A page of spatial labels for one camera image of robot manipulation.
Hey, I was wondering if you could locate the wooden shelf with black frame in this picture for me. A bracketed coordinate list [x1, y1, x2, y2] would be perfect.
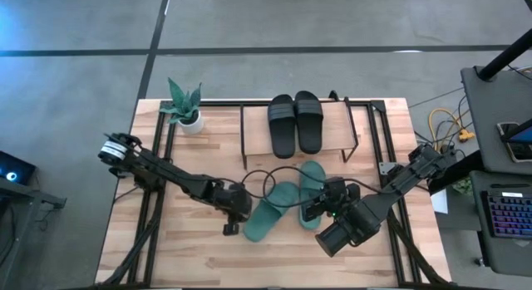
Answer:
[239, 96, 359, 170]

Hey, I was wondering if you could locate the backlit rainbow keyboard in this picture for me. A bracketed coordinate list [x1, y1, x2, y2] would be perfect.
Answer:
[480, 189, 532, 240]

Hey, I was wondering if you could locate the black metal table frame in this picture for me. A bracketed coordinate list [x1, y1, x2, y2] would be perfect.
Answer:
[95, 99, 454, 290]

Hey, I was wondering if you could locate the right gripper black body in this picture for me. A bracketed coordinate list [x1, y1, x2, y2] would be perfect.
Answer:
[301, 176, 362, 223]

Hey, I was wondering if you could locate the smartphone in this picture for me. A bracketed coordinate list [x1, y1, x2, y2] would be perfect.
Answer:
[497, 121, 532, 164]

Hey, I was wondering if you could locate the white paper sheet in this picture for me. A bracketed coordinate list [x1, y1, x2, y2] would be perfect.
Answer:
[430, 189, 449, 215]

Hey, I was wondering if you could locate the yellow cable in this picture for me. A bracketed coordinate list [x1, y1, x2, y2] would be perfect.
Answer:
[427, 107, 475, 144]

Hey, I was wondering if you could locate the black box with blue light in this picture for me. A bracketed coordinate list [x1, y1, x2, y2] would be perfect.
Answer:
[0, 150, 37, 185]

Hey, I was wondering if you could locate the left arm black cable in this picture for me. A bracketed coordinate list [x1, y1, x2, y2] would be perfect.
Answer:
[224, 169, 278, 199]

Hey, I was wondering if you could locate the green slide sandal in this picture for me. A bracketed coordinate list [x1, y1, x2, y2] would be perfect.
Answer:
[297, 160, 328, 231]
[243, 180, 301, 243]

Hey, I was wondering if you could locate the black round pole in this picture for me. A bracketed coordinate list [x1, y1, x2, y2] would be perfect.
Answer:
[476, 27, 532, 81]

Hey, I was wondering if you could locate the white plant pot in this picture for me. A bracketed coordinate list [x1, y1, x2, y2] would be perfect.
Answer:
[177, 111, 205, 135]

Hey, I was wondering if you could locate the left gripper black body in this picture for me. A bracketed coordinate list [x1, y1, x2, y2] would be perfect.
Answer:
[214, 182, 254, 237]

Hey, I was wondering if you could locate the grey side table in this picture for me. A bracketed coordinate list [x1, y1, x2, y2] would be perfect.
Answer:
[0, 177, 67, 290]

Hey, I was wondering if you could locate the black slide sandal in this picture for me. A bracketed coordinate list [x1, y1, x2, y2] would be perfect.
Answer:
[267, 94, 298, 160]
[293, 90, 325, 155]

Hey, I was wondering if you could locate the green snake plant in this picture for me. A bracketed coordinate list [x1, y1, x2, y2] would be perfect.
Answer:
[159, 76, 204, 125]

